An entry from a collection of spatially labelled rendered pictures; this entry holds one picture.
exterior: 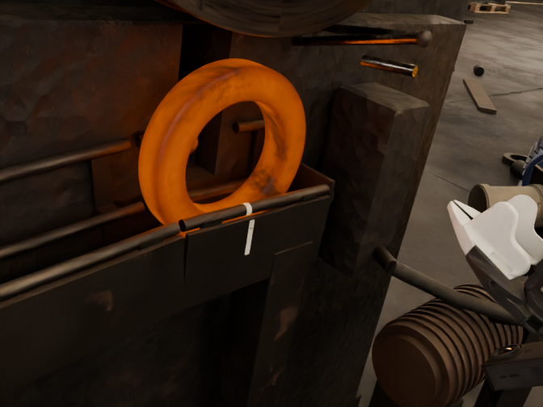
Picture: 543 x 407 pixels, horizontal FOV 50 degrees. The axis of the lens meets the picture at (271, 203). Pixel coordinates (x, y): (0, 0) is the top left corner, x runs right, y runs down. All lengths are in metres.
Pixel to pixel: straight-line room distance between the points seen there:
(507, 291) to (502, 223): 0.06
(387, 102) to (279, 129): 0.15
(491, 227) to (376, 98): 0.25
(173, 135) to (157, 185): 0.05
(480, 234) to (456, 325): 0.30
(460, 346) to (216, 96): 0.47
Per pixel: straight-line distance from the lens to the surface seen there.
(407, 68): 0.53
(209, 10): 0.47
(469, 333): 0.82
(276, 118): 0.59
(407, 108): 0.70
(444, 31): 0.91
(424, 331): 0.79
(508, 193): 0.83
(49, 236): 0.55
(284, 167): 0.62
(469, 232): 0.54
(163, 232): 0.52
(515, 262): 0.53
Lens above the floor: 0.98
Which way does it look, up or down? 26 degrees down
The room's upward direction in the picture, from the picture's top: 10 degrees clockwise
